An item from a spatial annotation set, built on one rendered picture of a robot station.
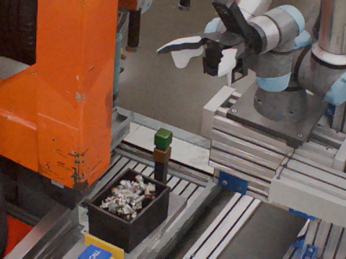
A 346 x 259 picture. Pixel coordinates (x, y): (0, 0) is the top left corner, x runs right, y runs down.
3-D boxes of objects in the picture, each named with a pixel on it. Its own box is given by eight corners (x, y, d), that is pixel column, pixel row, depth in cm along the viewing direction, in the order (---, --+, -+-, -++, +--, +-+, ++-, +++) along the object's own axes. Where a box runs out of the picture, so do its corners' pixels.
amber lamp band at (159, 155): (159, 152, 239) (159, 140, 236) (171, 157, 237) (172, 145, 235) (152, 160, 236) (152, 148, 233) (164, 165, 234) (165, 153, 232)
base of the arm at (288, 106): (314, 102, 220) (319, 72, 214) (295, 129, 209) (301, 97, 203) (266, 84, 226) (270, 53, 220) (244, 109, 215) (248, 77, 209)
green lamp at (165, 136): (159, 138, 236) (160, 126, 233) (173, 143, 234) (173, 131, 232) (152, 145, 233) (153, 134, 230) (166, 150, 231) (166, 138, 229)
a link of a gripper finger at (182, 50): (157, 75, 159) (206, 69, 160) (157, 47, 156) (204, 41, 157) (154, 68, 161) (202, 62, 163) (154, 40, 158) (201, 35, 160)
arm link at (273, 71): (257, 66, 186) (261, 25, 180) (295, 86, 180) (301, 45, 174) (236, 77, 181) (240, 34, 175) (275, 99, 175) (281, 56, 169)
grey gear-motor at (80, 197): (13, 174, 301) (8, 97, 281) (104, 217, 287) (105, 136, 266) (-12, 199, 288) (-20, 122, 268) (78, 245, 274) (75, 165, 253)
